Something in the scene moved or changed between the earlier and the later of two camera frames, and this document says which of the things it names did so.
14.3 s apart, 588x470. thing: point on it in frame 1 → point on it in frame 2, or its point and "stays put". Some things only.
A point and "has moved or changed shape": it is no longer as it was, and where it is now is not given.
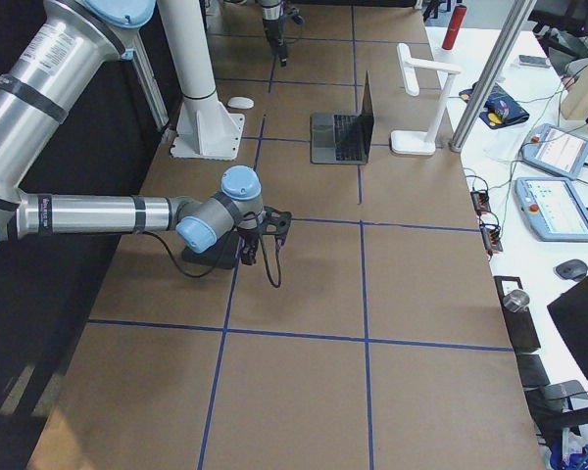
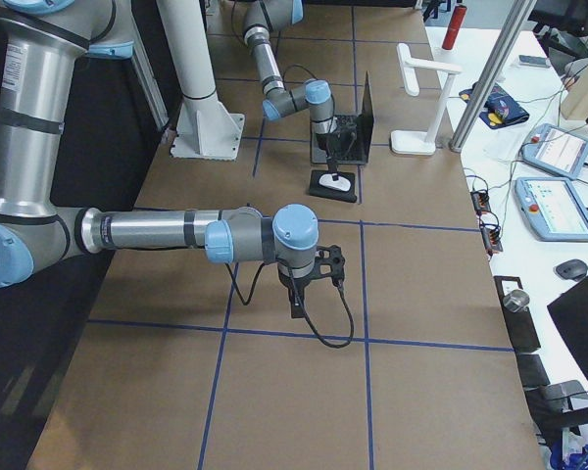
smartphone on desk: x=533 y=61 stays put
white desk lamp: x=420 y=142 stays put
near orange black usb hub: x=491 y=236 stays put
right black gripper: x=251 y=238 → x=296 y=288
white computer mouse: x=240 y=103 → x=342 y=184
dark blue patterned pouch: x=500 y=109 stays put
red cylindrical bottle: x=454 y=26 stays put
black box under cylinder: x=519 y=324 stays put
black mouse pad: x=220 y=256 has moved or changed shape
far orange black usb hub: x=480 y=201 stays put
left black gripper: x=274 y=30 → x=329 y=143
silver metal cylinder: x=515 y=301 stays put
